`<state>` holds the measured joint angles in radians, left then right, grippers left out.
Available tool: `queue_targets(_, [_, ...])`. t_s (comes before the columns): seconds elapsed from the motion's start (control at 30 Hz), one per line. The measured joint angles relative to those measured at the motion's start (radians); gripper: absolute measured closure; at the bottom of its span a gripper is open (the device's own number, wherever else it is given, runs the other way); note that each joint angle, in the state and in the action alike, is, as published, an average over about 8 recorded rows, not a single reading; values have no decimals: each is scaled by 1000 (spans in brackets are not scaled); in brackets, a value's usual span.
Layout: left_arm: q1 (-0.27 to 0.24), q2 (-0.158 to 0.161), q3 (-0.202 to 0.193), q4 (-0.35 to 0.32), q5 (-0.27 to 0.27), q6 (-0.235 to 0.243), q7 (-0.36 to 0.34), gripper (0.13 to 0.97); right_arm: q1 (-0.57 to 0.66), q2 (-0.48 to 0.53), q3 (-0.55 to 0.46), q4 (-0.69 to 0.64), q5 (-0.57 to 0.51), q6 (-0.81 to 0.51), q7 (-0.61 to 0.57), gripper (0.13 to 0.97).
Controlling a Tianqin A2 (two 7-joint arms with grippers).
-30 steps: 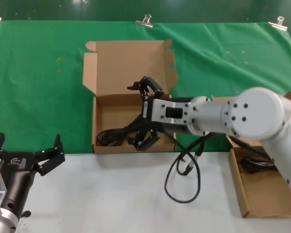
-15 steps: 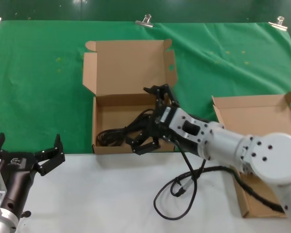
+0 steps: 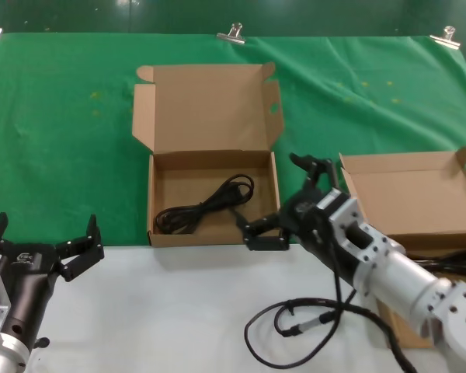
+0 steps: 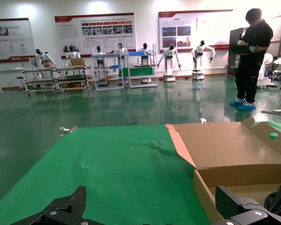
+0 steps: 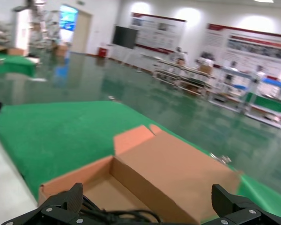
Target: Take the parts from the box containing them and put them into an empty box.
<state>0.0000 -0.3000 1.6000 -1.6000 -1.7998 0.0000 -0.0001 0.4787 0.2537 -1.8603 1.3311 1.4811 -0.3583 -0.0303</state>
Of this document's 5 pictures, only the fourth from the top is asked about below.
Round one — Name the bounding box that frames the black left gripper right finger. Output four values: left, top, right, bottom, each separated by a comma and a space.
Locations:
210, 185, 281, 225

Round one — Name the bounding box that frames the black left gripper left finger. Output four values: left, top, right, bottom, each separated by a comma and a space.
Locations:
10, 185, 94, 225

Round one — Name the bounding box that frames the black power cable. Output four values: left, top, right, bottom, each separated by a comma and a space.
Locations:
264, 177, 281, 215

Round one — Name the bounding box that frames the brown cardboard mailer box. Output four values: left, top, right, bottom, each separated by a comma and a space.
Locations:
165, 117, 281, 225

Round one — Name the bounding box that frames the green table cloth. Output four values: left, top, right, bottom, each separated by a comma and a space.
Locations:
0, 120, 281, 225

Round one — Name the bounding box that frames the metal bar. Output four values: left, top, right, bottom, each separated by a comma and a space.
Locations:
261, 108, 281, 116

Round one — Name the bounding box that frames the metal tube rack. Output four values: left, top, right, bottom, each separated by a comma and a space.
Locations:
22, 66, 59, 94
55, 65, 94, 92

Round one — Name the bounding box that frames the large cardboard carton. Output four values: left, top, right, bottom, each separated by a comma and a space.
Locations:
70, 58, 86, 67

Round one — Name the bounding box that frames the white table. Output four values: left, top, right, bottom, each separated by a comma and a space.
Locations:
0, 67, 24, 95

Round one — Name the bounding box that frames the white black humanoid robot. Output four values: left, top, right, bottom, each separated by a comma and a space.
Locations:
35, 48, 57, 82
114, 43, 129, 72
137, 43, 155, 67
93, 45, 108, 82
65, 45, 82, 67
189, 40, 216, 81
156, 43, 183, 83

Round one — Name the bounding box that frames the white machine stand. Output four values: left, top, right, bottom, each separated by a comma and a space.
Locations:
257, 39, 281, 91

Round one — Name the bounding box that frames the white rack with green cloth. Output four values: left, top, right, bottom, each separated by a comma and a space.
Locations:
126, 43, 159, 89

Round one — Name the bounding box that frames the white shelf rack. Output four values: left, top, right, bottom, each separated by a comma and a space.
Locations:
91, 46, 126, 91

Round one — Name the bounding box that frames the green folder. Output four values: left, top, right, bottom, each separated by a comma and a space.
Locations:
230, 44, 257, 55

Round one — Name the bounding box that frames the dark cabinet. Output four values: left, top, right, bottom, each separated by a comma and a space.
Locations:
229, 27, 247, 76

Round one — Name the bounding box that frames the person in black clothes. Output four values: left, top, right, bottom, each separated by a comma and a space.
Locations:
229, 8, 274, 110

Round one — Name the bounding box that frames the white red wall poster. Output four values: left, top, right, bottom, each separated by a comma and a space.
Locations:
54, 12, 136, 56
158, 9, 234, 53
0, 18, 36, 64

